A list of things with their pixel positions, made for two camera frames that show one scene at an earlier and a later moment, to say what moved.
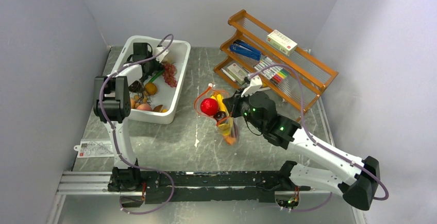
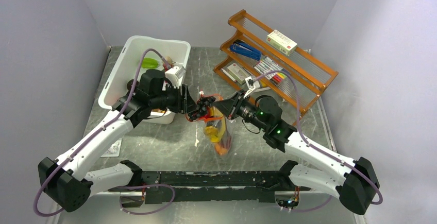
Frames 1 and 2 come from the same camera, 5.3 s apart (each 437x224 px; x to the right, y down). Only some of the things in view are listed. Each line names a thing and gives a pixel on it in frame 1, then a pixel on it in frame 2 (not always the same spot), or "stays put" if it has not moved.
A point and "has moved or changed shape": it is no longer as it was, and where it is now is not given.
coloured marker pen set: [276, 73] stays put
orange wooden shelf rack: [254, 53] stays put
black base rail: [175, 187] stays put
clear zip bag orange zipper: [209, 102] has moved or changed shape
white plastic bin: [166, 96] stays put
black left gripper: [157, 65] to [185, 104]
